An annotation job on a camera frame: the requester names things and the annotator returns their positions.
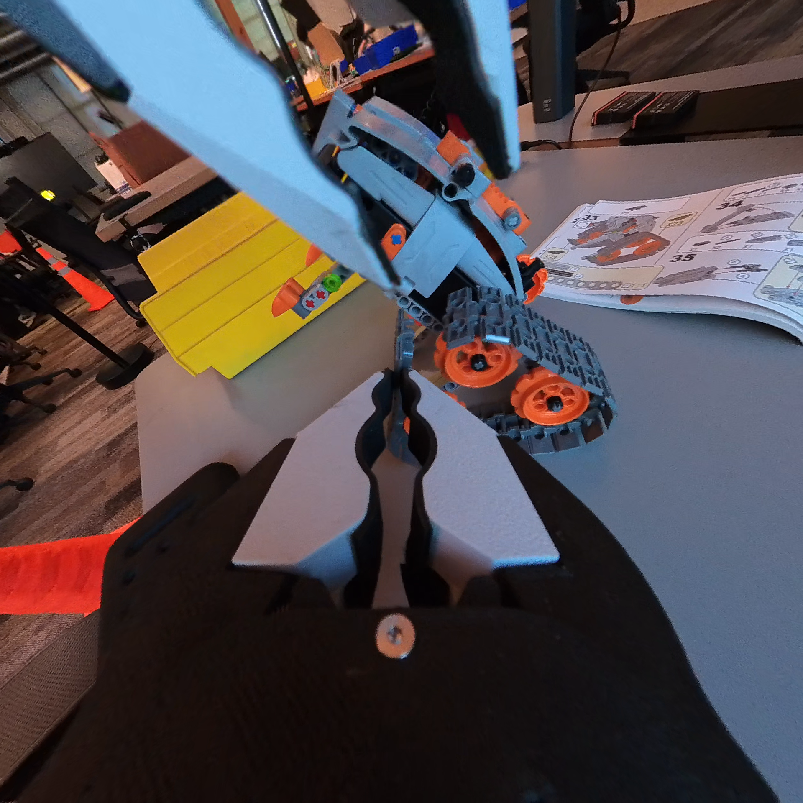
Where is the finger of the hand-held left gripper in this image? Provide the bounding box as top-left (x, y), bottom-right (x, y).
top-left (0, 0), bottom-right (400, 297)
top-left (401, 0), bottom-right (523, 181)

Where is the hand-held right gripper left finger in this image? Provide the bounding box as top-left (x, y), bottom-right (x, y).
top-left (232, 370), bottom-right (395, 608)

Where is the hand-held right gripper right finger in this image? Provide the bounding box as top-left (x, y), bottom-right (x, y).
top-left (401, 369), bottom-right (560, 608)

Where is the dark grey toy track chain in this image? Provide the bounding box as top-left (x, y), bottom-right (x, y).
top-left (384, 285), bottom-right (619, 465)

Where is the grey orange toy brick vehicle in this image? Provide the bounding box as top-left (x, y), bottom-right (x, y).
top-left (273, 91), bottom-right (593, 427)

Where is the grey desk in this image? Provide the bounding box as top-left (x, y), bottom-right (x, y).
top-left (135, 135), bottom-right (803, 803)

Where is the grey Fanttik tool case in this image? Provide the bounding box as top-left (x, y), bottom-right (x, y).
top-left (529, 0), bottom-right (579, 124)

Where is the wood edged work table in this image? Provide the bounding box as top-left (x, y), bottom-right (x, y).
top-left (292, 34), bottom-right (440, 114)

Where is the black battery pack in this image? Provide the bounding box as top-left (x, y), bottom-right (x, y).
top-left (593, 91), bottom-right (656, 125)
top-left (634, 90), bottom-right (700, 120)

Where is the yellow plastic storage bin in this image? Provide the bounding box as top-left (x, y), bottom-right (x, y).
top-left (137, 191), bottom-right (368, 380)

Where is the orange strip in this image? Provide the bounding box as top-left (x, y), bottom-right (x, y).
top-left (0, 519), bottom-right (139, 617)

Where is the white instruction booklet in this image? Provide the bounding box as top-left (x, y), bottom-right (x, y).
top-left (533, 176), bottom-right (803, 345)

